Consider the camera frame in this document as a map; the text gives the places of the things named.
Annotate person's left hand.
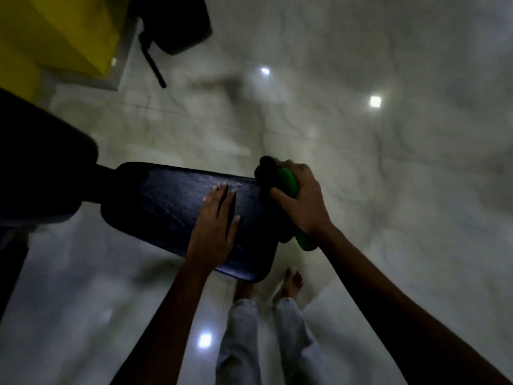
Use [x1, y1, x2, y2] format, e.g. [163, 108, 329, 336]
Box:
[185, 182, 241, 271]

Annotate person's right hand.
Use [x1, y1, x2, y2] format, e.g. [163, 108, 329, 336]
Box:
[269, 161, 336, 242]

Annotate green and black cleaning tool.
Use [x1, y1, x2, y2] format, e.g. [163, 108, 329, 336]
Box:
[254, 156, 320, 253]

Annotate black padded chair armrest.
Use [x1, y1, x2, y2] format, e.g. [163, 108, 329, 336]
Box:
[99, 161, 280, 283]

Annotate person's left forearm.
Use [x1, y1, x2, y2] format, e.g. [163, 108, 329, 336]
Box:
[109, 256, 215, 385]

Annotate person's right forearm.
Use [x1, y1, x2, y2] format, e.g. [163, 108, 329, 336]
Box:
[317, 224, 513, 385]

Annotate person's left leg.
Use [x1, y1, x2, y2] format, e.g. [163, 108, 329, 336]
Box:
[215, 276, 262, 385]

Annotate person's leg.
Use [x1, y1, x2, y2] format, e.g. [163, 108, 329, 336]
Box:
[272, 267, 334, 385]
[215, 276, 262, 385]

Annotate person's right leg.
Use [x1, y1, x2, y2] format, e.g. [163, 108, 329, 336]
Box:
[272, 267, 334, 385]

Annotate black chair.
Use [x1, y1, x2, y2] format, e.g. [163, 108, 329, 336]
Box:
[129, 0, 213, 89]

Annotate yellow cabinet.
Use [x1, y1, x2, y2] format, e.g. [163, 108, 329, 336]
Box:
[0, 0, 131, 98]

